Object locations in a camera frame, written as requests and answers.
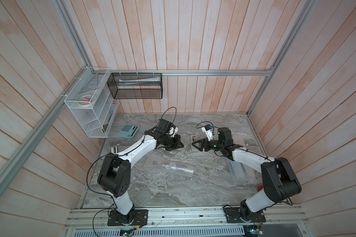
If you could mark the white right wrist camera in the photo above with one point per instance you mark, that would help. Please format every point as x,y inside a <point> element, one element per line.
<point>209,131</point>

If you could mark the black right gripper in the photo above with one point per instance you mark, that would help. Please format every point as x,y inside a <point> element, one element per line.
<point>203,143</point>

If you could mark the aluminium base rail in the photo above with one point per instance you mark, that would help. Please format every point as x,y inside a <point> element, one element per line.
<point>202,221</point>

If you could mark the light blue desk calculator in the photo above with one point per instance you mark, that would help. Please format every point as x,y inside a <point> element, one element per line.
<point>128,131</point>

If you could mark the blue bottle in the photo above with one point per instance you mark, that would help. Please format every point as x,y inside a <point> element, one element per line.
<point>235,169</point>

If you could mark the dark purple bottle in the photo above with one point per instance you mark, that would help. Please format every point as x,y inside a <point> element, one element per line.
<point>175,168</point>

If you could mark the white mesh wall shelf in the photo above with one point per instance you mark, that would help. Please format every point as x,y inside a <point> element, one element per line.
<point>97,120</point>

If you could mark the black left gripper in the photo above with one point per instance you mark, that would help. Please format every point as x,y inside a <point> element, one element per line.
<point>177,143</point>

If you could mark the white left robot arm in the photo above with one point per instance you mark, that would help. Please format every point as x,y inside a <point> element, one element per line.
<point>115,174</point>

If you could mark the black mesh wall basket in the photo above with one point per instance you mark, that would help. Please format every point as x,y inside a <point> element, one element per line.
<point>135,85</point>

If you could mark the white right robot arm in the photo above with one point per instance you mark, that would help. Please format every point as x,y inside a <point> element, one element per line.
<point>279,179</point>

